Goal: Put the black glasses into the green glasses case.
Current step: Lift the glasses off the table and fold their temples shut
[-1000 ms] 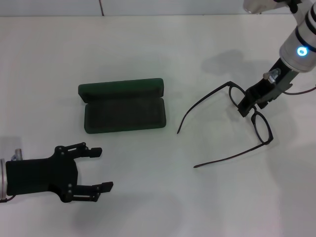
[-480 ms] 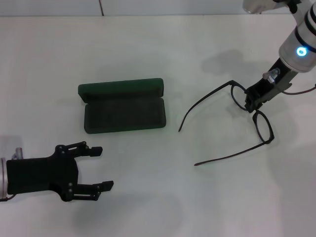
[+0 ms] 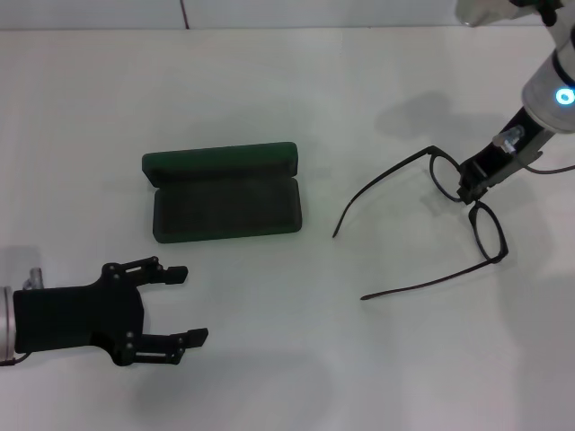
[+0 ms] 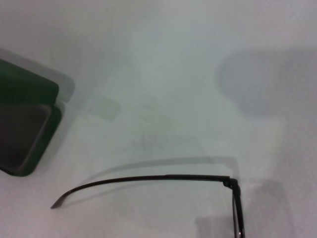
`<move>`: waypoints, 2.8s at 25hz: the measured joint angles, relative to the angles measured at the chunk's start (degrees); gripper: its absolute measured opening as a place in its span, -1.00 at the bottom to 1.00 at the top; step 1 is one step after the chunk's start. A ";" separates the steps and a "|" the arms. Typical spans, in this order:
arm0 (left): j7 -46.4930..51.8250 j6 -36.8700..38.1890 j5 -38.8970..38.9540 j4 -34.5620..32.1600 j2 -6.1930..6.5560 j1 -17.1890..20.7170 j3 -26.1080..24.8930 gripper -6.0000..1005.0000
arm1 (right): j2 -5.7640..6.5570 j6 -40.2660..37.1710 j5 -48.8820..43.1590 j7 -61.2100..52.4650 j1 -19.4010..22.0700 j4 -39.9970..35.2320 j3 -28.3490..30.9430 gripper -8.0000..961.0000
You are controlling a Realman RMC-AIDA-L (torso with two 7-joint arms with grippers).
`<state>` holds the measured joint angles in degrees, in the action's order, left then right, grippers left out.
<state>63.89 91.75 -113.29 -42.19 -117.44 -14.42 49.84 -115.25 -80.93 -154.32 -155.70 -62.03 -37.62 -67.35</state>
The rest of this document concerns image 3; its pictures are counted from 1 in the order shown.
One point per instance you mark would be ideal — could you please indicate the green glasses case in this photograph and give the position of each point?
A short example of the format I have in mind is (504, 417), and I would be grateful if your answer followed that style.
(224, 215)

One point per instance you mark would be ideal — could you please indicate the black glasses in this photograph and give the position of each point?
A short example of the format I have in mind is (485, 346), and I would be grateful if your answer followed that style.
(498, 259)

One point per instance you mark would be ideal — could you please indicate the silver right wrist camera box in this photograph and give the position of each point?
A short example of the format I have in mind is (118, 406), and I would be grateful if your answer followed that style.
(480, 11)

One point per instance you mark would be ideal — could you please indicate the silver left gripper connector stub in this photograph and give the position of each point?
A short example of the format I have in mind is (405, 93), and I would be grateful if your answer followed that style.
(36, 275)

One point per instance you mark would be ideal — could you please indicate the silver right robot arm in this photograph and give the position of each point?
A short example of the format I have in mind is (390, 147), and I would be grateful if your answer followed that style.
(545, 85)

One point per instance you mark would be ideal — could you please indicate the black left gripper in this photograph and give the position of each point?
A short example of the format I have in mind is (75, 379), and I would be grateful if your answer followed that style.
(76, 316)

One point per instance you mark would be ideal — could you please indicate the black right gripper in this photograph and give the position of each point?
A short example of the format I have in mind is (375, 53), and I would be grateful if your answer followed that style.
(483, 164)

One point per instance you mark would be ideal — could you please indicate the silver gripper connector stub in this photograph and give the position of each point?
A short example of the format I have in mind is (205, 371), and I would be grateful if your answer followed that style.
(507, 138)
(36, 275)

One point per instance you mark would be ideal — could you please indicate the silver right gripper connector stub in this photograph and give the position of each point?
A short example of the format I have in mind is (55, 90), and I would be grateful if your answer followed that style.
(507, 138)

